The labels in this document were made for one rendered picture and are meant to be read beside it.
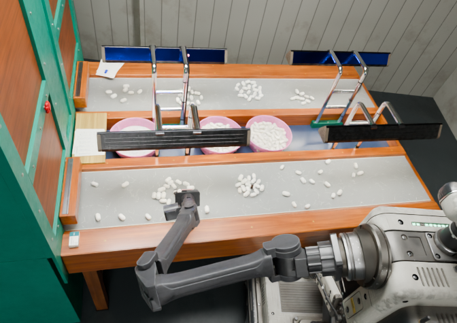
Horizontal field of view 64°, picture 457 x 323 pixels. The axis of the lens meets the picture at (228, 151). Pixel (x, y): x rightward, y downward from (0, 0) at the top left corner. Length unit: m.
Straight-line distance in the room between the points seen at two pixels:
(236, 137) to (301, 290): 0.85
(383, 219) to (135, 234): 1.00
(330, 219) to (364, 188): 0.32
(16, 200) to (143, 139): 0.53
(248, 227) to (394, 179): 0.91
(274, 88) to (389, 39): 1.59
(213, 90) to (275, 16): 1.23
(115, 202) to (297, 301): 0.98
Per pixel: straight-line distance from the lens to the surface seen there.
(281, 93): 2.37
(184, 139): 1.51
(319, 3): 3.32
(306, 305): 1.94
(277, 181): 1.89
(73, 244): 1.62
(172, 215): 1.42
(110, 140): 1.50
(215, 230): 1.65
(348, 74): 2.71
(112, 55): 1.92
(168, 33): 3.38
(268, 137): 2.07
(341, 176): 2.05
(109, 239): 1.63
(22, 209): 1.26
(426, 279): 1.02
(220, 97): 2.23
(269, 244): 1.01
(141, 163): 1.83
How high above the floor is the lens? 2.22
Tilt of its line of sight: 49 degrees down
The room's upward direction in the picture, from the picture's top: 14 degrees clockwise
